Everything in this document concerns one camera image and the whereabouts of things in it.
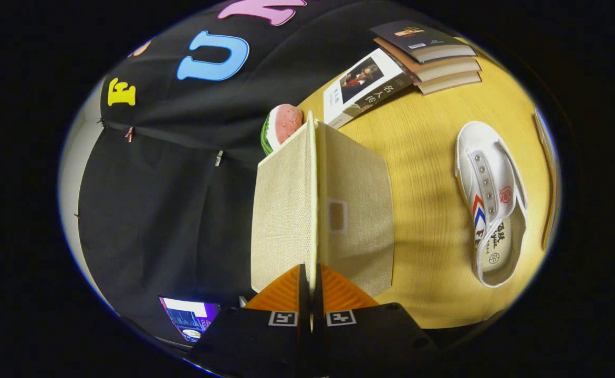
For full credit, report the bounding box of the beige fabric storage box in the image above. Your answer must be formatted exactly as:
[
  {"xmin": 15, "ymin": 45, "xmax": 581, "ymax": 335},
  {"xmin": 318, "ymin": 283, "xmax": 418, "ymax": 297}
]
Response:
[{"xmin": 251, "ymin": 110, "xmax": 395, "ymax": 298}]

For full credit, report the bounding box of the white portrait cover book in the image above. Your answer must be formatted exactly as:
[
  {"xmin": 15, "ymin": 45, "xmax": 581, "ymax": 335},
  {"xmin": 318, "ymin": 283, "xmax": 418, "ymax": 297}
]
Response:
[{"xmin": 322, "ymin": 48, "xmax": 414, "ymax": 130}]

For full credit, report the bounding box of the thick book under stack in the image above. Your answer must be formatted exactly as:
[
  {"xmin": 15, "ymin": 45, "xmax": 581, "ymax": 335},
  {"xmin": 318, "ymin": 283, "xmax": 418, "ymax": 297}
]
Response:
[{"xmin": 415, "ymin": 71, "xmax": 483, "ymax": 96}]

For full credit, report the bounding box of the computer monitor screen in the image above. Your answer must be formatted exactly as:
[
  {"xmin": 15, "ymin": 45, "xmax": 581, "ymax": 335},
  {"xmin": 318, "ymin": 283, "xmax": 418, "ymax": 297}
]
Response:
[{"xmin": 159, "ymin": 296, "xmax": 221, "ymax": 343}]

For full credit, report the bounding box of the brown cover book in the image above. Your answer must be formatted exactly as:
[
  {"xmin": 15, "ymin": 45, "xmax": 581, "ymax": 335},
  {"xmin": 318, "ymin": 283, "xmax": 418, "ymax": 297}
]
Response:
[{"xmin": 374, "ymin": 38, "xmax": 482, "ymax": 83}]

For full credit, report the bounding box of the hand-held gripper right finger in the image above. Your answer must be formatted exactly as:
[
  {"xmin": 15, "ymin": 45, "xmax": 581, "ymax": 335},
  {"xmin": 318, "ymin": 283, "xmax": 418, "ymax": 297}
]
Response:
[{"xmin": 311, "ymin": 262, "xmax": 439, "ymax": 378}]

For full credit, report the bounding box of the watermelon slice plush toy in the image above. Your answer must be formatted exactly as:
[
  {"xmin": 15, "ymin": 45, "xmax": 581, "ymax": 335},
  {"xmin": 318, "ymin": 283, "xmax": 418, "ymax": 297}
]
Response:
[{"xmin": 260, "ymin": 104, "xmax": 304, "ymax": 156}]

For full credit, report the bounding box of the white canvas shoe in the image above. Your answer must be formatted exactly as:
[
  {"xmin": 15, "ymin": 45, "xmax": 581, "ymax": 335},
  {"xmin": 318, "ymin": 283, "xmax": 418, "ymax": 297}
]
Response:
[{"xmin": 455, "ymin": 121, "xmax": 528, "ymax": 288}]

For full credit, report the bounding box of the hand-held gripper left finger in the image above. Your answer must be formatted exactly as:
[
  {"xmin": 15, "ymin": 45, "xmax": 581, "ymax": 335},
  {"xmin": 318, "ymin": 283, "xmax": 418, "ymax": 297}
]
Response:
[{"xmin": 186, "ymin": 264, "xmax": 310, "ymax": 378}]

